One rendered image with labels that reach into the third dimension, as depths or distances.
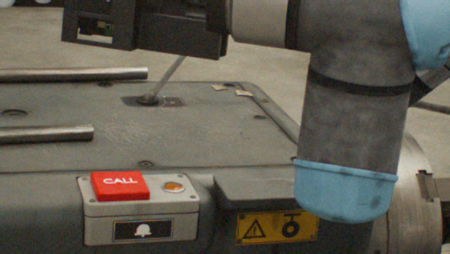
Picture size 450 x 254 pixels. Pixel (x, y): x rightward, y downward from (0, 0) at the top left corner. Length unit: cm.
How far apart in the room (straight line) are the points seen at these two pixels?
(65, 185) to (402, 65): 53
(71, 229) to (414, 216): 53
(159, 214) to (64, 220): 11
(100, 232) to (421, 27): 52
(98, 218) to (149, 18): 40
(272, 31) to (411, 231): 73
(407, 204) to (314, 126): 68
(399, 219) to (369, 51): 71
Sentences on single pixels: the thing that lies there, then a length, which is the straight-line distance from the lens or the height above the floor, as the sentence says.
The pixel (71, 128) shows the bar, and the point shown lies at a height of 127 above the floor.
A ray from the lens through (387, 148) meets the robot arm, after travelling 61.
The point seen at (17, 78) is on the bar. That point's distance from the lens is 136.
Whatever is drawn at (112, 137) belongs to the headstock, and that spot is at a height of 126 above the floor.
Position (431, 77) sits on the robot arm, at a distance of 72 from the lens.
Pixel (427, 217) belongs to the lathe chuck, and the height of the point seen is 115.
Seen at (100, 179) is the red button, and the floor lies 127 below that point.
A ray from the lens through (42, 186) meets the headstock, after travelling 101.
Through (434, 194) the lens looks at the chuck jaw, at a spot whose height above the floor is 118.
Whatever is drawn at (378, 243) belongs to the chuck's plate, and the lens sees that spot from 125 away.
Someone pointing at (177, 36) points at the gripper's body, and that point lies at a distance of 61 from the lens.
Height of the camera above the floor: 168
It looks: 20 degrees down
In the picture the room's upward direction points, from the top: 6 degrees clockwise
